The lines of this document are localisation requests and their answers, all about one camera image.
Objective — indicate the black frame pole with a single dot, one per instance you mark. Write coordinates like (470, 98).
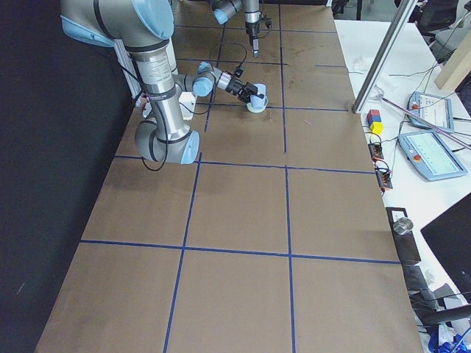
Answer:
(443, 316)

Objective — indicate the far teach pendant tablet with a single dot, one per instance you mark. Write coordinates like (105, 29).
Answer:
(433, 109)

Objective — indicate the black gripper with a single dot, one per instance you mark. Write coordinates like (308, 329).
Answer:
(234, 86)
(252, 31)

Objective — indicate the wooden board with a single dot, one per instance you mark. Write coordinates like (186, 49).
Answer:
(457, 67)

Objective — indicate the blue plastic bag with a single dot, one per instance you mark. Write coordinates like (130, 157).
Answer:
(447, 340)

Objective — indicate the red blue cube block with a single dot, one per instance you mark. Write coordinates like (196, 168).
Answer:
(373, 116)

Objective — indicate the black box under cup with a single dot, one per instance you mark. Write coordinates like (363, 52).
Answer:
(406, 247)

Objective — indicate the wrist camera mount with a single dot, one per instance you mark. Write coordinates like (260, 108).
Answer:
(239, 71)

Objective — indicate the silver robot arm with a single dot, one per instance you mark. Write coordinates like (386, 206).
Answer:
(224, 10)
(145, 28)

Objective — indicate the yellow cube block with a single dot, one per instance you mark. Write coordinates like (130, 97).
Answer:
(376, 127)

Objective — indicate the mint green bowl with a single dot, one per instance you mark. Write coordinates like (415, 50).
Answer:
(257, 106)

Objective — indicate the near teach pendant tablet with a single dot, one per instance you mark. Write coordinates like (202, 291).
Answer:
(430, 156)

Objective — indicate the orange black connector block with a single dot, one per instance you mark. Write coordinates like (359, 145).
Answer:
(375, 150)

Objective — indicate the teach pendant tablet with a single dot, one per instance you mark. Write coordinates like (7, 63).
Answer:
(430, 156)
(433, 109)

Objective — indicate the crumpled white tissue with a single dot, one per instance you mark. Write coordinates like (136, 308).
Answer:
(361, 64)

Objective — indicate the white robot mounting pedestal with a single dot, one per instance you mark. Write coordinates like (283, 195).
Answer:
(157, 68)

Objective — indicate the aluminium frame post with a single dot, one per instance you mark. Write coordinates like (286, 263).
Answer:
(399, 20)

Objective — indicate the light blue plastic cup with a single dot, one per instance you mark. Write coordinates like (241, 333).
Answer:
(261, 95)

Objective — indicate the stainless steel cup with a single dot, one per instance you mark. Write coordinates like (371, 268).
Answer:
(402, 226)

